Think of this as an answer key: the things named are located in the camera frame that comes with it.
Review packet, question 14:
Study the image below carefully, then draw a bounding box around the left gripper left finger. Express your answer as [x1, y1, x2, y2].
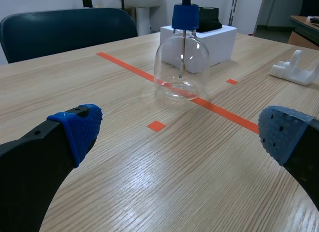
[0, 104, 103, 232]

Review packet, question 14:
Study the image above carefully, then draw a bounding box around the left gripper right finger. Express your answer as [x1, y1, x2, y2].
[257, 105, 319, 211]

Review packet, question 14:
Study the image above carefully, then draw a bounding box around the white moulded stand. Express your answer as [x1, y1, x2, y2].
[269, 49, 319, 86]

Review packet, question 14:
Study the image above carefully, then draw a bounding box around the wooden desk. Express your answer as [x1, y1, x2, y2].
[287, 15, 319, 51]

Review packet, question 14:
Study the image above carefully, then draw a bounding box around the white box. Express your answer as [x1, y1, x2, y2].
[160, 24, 238, 73]

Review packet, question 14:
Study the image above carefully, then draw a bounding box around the dark blue chair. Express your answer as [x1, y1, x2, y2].
[0, 7, 139, 64]

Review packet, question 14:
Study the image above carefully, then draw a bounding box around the clear glass flask blue stopper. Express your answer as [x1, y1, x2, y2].
[154, 0, 210, 101]

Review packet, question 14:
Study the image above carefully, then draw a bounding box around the patch of black fur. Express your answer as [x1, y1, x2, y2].
[196, 6, 223, 33]

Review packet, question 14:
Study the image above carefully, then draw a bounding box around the white wash basin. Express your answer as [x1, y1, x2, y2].
[115, 0, 166, 37]

